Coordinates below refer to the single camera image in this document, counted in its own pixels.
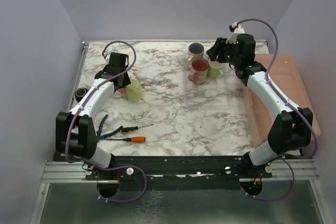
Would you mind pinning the black mounting base plate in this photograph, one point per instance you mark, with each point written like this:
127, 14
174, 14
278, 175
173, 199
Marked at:
178, 173

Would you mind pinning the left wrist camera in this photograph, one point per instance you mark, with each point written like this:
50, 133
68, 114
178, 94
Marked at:
106, 55

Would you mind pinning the black handled screwdriver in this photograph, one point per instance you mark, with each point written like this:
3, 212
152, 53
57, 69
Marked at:
126, 130

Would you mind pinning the orange handled screwdriver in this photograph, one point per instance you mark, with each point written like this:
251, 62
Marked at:
137, 139

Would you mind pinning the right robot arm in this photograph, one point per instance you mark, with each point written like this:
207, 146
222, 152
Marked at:
291, 129

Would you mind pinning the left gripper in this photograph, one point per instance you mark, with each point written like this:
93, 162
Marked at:
126, 81

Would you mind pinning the light green mug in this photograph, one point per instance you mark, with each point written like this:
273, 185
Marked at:
215, 69

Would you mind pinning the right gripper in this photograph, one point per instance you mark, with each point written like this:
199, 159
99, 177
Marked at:
218, 49

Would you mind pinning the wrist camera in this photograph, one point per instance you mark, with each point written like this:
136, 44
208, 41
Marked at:
106, 55
236, 30

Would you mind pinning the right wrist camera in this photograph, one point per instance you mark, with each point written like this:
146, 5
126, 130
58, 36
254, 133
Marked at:
236, 30

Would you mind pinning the yellow-green faceted mug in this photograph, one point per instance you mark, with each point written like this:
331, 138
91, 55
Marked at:
134, 91

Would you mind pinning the pink storage bin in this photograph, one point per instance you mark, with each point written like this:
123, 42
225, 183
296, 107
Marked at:
285, 74

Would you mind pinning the aluminium rail frame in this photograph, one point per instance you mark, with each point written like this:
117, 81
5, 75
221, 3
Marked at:
195, 129

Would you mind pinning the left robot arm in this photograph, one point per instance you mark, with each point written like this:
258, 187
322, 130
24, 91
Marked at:
75, 132

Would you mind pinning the salmon pink mug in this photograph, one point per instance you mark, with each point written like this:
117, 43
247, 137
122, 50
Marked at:
122, 90

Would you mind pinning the pink spectrum mug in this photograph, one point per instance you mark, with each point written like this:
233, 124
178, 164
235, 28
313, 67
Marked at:
199, 70

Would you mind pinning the black mug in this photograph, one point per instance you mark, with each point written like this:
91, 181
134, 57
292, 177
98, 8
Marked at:
80, 93

